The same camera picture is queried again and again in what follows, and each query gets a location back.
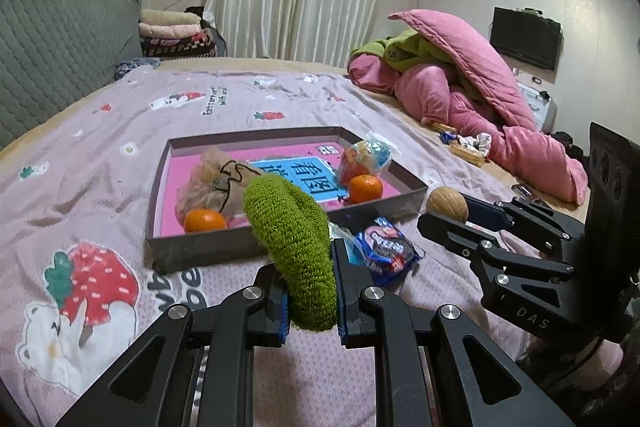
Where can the clear candy packet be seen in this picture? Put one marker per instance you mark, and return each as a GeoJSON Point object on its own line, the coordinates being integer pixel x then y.
{"type": "Point", "coordinates": [352, 167]}

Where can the black mobile phone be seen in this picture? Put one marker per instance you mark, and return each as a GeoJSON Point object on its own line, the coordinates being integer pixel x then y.
{"type": "Point", "coordinates": [521, 192]}

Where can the patterned folded blanket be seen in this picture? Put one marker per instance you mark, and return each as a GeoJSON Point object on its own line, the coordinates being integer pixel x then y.
{"type": "Point", "coordinates": [180, 47]}

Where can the white storage cabinet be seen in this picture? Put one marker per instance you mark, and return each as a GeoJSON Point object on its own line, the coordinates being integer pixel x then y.
{"type": "Point", "coordinates": [540, 107]}

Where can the pink quilt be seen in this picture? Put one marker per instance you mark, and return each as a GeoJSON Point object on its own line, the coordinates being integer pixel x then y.
{"type": "Point", "coordinates": [450, 107]}

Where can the beige folded blanket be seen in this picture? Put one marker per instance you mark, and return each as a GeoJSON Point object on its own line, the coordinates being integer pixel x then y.
{"type": "Point", "coordinates": [167, 17]}

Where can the white patterned scrunchie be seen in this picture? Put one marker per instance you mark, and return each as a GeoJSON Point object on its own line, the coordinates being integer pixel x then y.
{"type": "Point", "coordinates": [477, 142]}

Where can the blue cookie packet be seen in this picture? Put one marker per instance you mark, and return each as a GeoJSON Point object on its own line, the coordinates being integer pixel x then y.
{"type": "Point", "coordinates": [385, 247]}

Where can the walnut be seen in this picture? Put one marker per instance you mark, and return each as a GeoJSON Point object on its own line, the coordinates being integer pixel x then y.
{"type": "Point", "coordinates": [445, 202]}

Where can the green blanket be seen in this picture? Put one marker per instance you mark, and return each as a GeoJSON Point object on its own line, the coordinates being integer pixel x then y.
{"type": "Point", "coordinates": [400, 52]}

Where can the blue candy wrapper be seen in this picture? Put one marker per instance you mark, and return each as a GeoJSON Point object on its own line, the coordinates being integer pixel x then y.
{"type": "Point", "coordinates": [449, 137]}

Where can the blue grey cloth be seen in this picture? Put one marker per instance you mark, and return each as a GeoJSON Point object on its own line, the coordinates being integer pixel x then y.
{"type": "Point", "coordinates": [135, 67]}

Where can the beige mesh bag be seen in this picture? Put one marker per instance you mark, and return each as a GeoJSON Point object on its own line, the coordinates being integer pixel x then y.
{"type": "Point", "coordinates": [210, 187]}

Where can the orange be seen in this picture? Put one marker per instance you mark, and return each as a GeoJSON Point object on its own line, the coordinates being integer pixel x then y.
{"type": "Point", "coordinates": [365, 189]}
{"type": "Point", "coordinates": [205, 221]}

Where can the black television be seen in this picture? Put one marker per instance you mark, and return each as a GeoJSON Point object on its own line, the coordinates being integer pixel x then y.
{"type": "Point", "coordinates": [525, 39]}

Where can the pink folded blanket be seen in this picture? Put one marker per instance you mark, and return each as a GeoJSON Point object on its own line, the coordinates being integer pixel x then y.
{"type": "Point", "coordinates": [167, 32]}

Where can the shallow grey box pink inside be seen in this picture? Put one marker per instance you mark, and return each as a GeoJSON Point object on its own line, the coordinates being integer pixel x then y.
{"type": "Point", "coordinates": [175, 172]}

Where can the dark cloth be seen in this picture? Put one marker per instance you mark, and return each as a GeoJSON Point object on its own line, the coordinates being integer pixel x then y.
{"type": "Point", "coordinates": [210, 27]}

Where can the grey quilted headboard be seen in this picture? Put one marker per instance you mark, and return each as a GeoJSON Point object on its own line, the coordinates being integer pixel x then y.
{"type": "Point", "coordinates": [50, 47]}

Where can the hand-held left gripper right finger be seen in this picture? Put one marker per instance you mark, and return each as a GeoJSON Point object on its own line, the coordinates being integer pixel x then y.
{"type": "Point", "coordinates": [342, 317]}

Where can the blue toy ball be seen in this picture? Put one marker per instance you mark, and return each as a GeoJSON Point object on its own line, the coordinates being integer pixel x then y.
{"type": "Point", "coordinates": [377, 152]}

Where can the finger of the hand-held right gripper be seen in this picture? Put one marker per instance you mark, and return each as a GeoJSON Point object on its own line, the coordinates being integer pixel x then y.
{"type": "Point", "coordinates": [492, 214]}
{"type": "Point", "coordinates": [450, 232]}

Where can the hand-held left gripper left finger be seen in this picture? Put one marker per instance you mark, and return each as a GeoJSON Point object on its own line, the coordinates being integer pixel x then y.
{"type": "Point", "coordinates": [283, 322]}

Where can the green knitted scrunchie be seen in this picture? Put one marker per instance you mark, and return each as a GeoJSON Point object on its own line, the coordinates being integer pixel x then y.
{"type": "Point", "coordinates": [295, 247]}

